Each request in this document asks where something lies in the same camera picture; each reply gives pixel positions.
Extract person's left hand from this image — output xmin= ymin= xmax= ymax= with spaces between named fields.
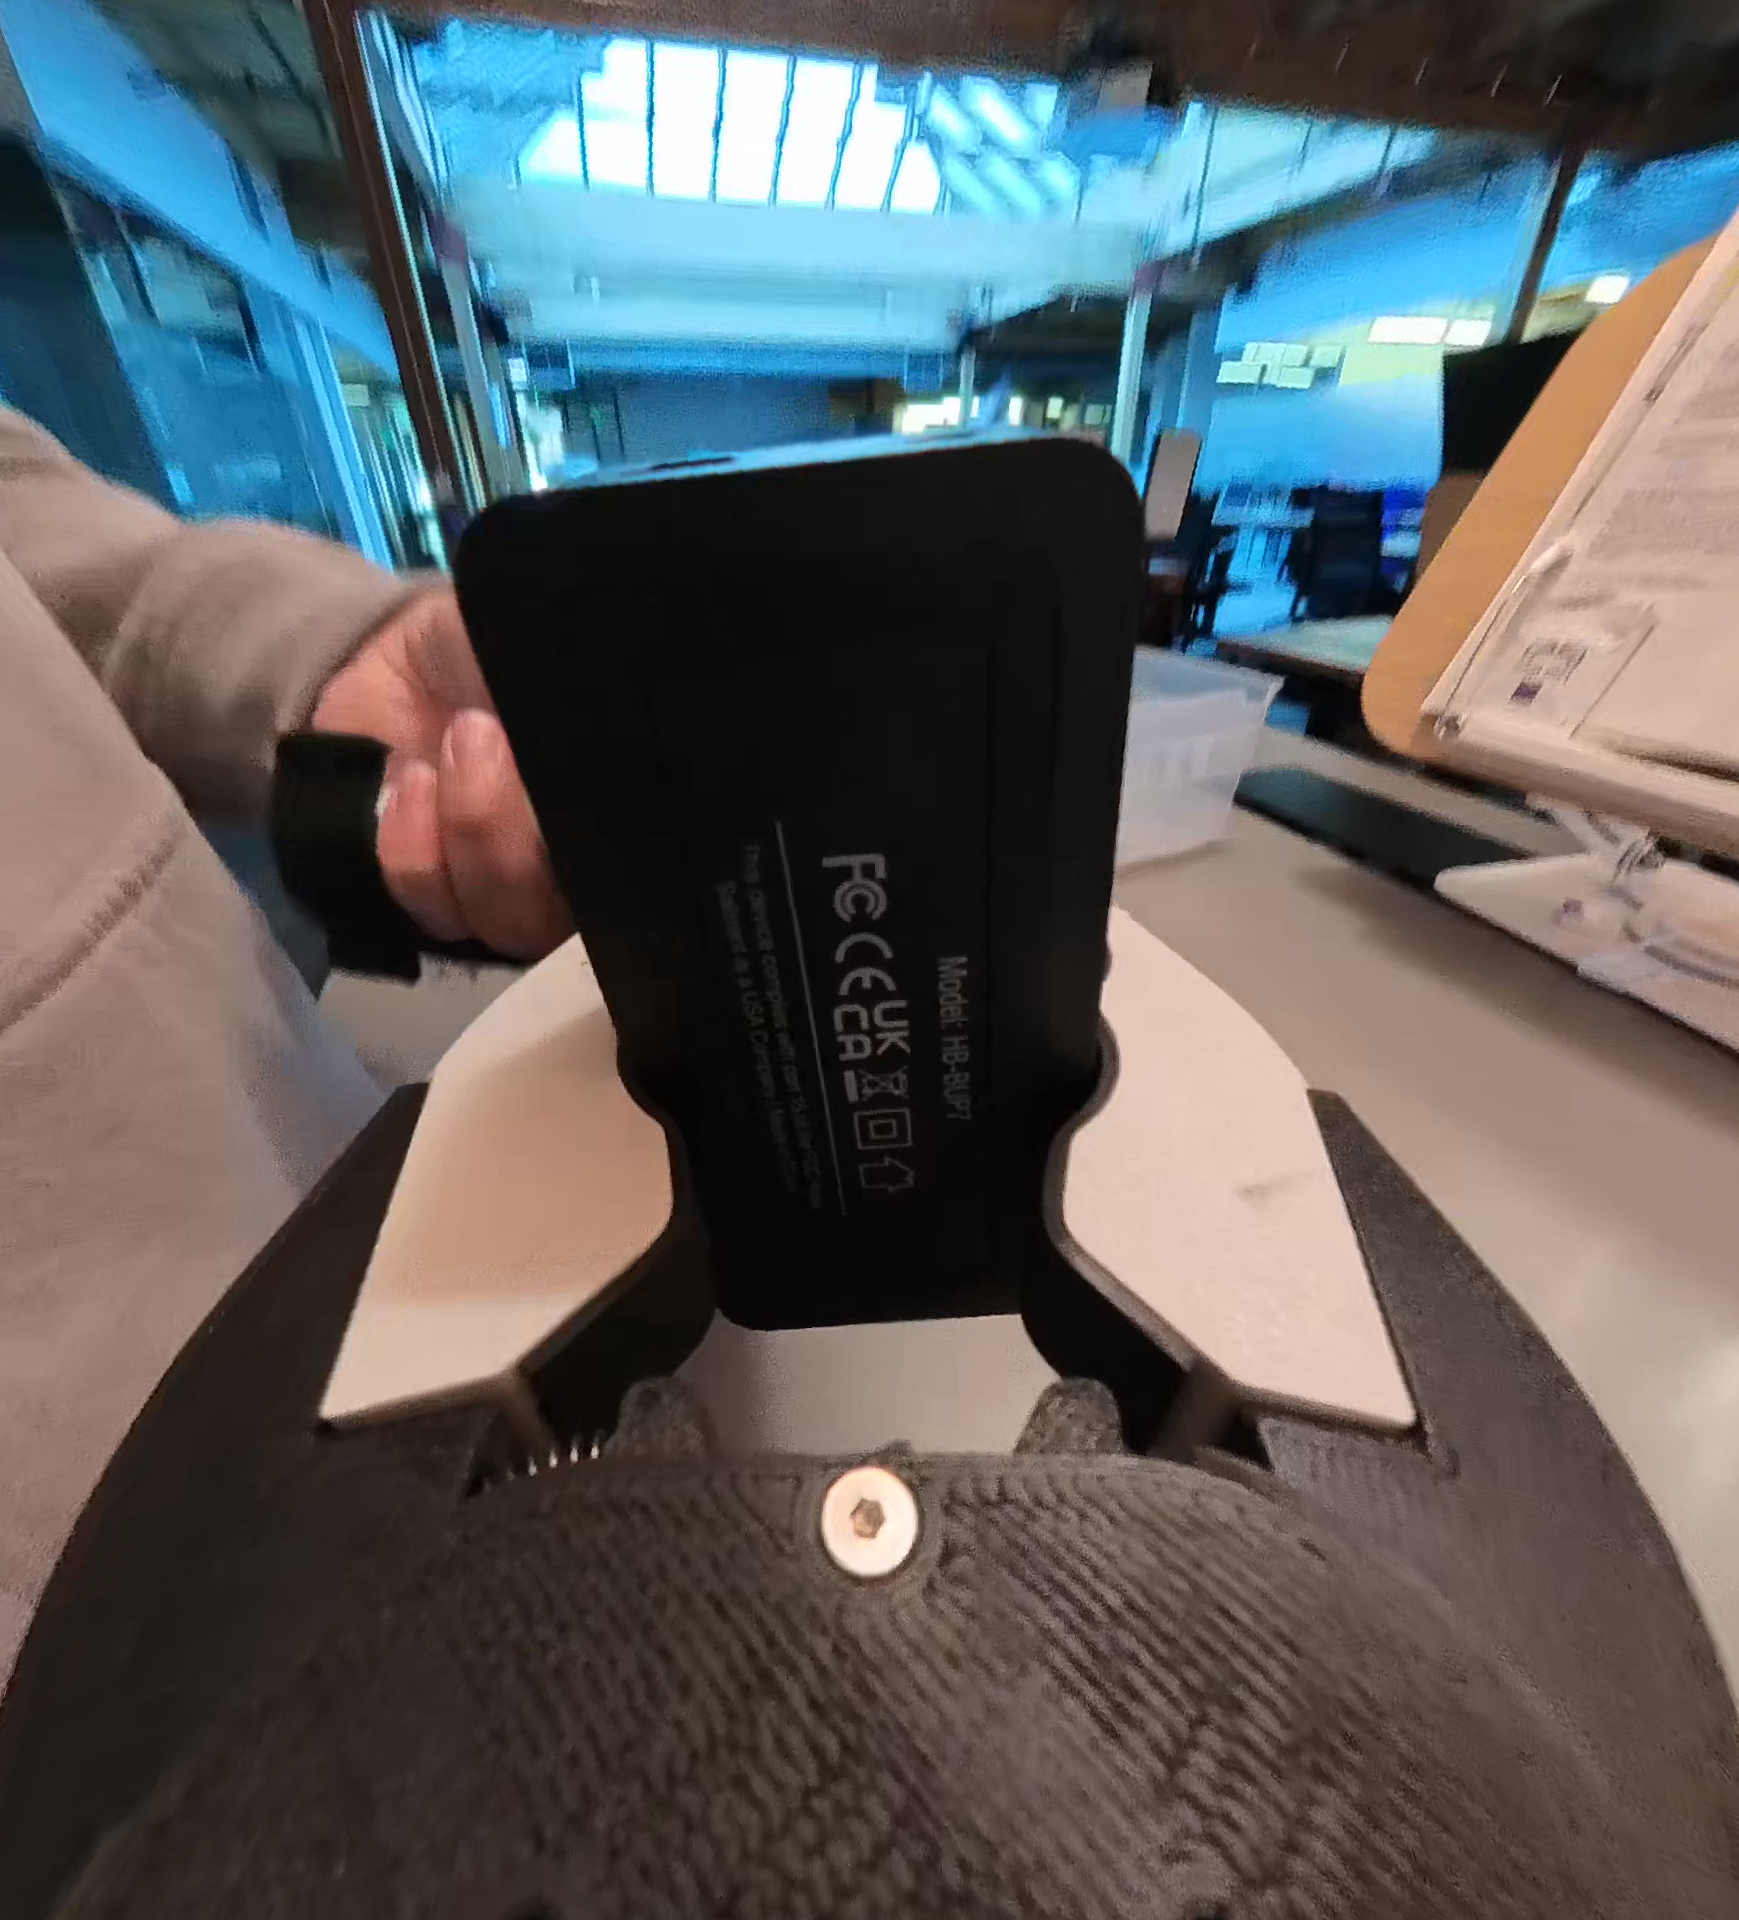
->
xmin=314 ymin=588 xmax=579 ymax=962

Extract black desk mat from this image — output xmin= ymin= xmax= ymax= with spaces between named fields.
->
xmin=1236 ymin=765 xmax=1561 ymax=890

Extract printed paper documents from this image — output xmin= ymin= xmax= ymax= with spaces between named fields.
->
xmin=1425 ymin=104 xmax=1739 ymax=841

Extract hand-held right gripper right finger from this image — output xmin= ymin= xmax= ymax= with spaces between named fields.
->
xmin=1021 ymin=912 xmax=1420 ymax=1453

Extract wooden table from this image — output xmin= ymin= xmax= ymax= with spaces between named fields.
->
xmin=1217 ymin=611 xmax=1399 ymax=692

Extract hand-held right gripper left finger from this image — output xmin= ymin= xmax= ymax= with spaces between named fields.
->
xmin=319 ymin=935 xmax=721 ymax=1449

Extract white document stand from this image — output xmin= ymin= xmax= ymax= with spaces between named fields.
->
xmin=1437 ymin=796 xmax=1739 ymax=1097

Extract person's grey hoodie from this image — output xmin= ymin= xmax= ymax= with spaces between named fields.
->
xmin=0 ymin=645 xmax=429 ymax=1855

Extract clear plastic container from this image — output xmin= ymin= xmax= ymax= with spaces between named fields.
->
xmin=1115 ymin=645 xmax=1282 ymax=877

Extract dark office chair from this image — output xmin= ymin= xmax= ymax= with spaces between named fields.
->
xmin=1280 ymin=483 xmax=1389 ymax=623

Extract brown backing board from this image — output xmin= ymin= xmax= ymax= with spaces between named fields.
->
xmin=1361 ymin=241 xmax=1710 ymax=767

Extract person's left forearm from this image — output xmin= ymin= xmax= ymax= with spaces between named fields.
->
xmin=0 ymin=375 xmax=437 ymax=782

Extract black monitor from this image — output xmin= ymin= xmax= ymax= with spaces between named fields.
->
xmin=1443 ymin=332 xmax=1579 ymax=479

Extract black usb hub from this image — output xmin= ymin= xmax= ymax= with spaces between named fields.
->
xmin=452 ymin=436 xmax=1149 ymax=1336

